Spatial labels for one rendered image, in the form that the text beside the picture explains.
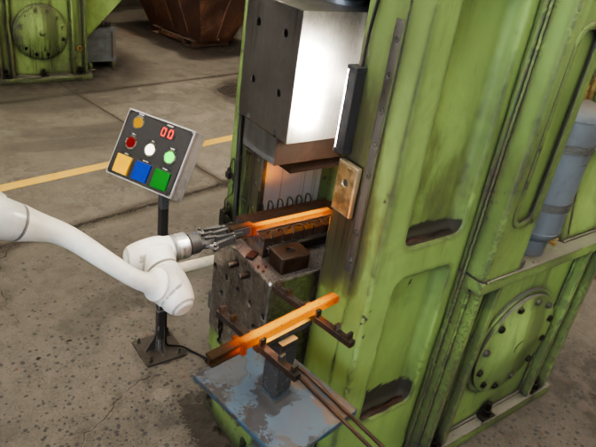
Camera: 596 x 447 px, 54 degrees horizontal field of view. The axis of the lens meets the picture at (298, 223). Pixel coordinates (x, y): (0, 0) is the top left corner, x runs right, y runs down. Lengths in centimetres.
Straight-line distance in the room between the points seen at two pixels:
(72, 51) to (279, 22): 516
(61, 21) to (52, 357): 437
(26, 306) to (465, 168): 235
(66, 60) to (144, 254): 516
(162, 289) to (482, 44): 117
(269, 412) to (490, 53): 122
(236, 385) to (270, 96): 89
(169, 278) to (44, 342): 146
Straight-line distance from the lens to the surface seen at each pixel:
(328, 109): 189
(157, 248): 188
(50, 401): 286
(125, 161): 246
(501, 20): 188
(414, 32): 162
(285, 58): 181
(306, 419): 174
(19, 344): 316
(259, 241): 207
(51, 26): 672
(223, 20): 862
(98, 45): 735
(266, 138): 193
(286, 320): 161
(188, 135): 233
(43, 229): 165
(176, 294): 178
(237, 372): 184
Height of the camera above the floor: 204
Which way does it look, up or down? 29 degrees down
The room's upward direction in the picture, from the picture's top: 9 degrees clockwise
